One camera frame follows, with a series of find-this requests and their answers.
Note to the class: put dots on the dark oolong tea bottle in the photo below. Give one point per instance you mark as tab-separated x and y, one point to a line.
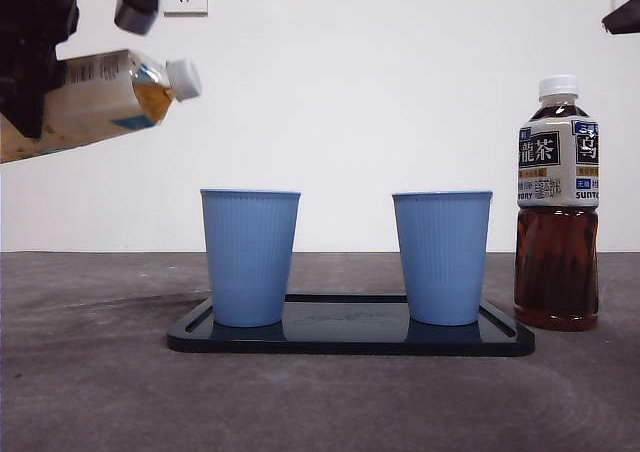
555	272

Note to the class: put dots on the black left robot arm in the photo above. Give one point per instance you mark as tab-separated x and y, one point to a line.
30	2

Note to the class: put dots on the pale tea bottle white label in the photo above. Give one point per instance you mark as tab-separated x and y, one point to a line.
100	102

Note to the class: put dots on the light blue ribbed cup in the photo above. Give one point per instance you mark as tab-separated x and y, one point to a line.
247	257
442	257

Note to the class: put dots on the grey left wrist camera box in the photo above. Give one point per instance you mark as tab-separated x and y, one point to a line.
134	17

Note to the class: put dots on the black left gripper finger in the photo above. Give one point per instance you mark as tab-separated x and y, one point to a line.
32	97

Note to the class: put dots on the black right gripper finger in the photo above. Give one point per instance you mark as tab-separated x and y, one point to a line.
625	19

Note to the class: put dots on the dark teal plastic tray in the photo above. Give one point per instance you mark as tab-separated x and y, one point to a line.
345	344

